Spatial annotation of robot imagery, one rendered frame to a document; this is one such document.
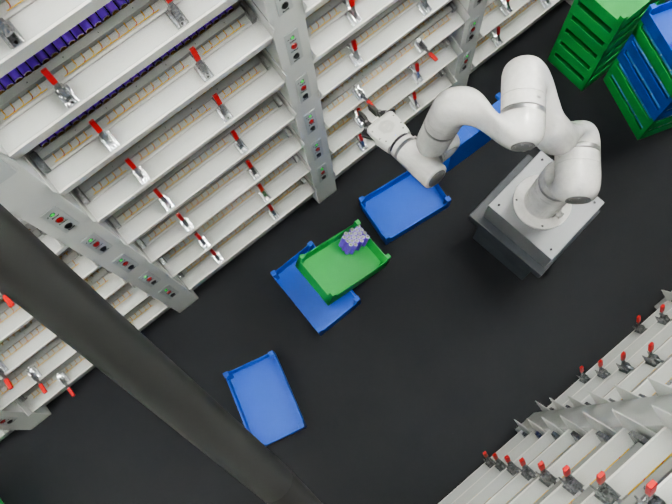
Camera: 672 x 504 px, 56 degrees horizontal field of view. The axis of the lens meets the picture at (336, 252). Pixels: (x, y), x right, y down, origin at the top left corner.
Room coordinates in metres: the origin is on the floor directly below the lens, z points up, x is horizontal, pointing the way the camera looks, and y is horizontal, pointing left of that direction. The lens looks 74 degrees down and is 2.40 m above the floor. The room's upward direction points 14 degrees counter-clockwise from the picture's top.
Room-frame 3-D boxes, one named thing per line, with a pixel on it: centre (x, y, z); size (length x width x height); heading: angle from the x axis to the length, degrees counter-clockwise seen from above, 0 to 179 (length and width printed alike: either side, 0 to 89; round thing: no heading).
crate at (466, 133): (1.02, -0.64, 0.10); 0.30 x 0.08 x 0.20; 113
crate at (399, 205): (0.83, -0.31, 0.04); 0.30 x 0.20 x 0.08; 108
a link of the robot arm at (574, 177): (0.55, -0.70, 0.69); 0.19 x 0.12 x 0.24; 162
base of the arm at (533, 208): (0.58, -0.70, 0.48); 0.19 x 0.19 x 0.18
